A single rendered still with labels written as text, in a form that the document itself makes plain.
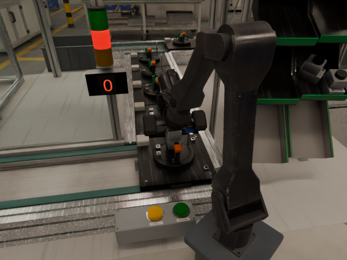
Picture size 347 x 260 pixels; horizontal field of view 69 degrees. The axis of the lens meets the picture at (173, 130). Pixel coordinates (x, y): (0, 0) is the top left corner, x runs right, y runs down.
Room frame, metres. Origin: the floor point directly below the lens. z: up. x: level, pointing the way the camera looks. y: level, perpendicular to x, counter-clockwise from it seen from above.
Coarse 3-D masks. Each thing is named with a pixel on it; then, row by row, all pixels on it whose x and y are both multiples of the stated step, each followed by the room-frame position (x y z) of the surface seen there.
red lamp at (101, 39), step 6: (102, 30) 0.73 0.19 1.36; (108, 30) 0.74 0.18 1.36; (96, 36) 0.72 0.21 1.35; (102, 36) 0.72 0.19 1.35; (108, 36) 0.74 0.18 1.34; (96, 42) 0.72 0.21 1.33; (102, 42) 0.72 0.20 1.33; (108, 42) 0.73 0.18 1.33; (96, 48) 0.72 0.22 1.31; (102, 48) 0.72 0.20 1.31
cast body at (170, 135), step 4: (168, 132) 0.64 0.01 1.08; (172, 132) 0.64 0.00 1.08; (176, 132) 0.64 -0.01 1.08; (180, 132) 0.64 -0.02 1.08; (168, 136) 0.64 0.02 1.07; (172, 136) 0.64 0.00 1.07; (176, 136) 0.64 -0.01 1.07; (180, 136) 0.64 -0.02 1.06; (168, 140) 0.63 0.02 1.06; (172, 140) 0.63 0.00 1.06; (176, 140) 0.63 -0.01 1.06; (180, 140) 0.63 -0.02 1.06; (168, 144) 0.62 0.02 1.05; (172, 144) 0.62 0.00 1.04; (168, 148) 0.62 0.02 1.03; (172, 148) 0.62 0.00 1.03
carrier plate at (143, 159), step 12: (192, 144) 0.72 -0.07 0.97; (144, 156) 0.66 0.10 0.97; (204, 156) 0.66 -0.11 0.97; (144, 168) 0.60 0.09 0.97; (156, 168) 0.60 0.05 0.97; (192, 168) 0.60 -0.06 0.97; (144, 180) 0.55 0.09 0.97; (156, 180) 0.55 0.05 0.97; (168, 180) 0.55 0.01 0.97; (180, 180) 0.55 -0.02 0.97; (192, 180) 0.55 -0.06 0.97; (204, 180) 0.55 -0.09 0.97
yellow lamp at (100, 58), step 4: (108, 48) 0.73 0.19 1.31; (96, 52) 0.72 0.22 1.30; (100, 52) 0.72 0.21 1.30; (104, 52) 0.72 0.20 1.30; (108, 52) 0.73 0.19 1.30; (96, 56) 0.73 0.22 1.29; (100, 56) 0.72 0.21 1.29; (104, 56) 0.72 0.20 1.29; (108, 56) 0.73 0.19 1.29; (112, 56) 0.74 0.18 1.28; (96, 60) 0.73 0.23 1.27; (100, 60) 0.72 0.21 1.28; (104, 60) 0.72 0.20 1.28; (108, 60) 0.72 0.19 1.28; (112, 60) 0.74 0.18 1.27; (100, 64) 0.72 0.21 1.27; (104, 64) 0.72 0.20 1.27; (108, 64) 0.72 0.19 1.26
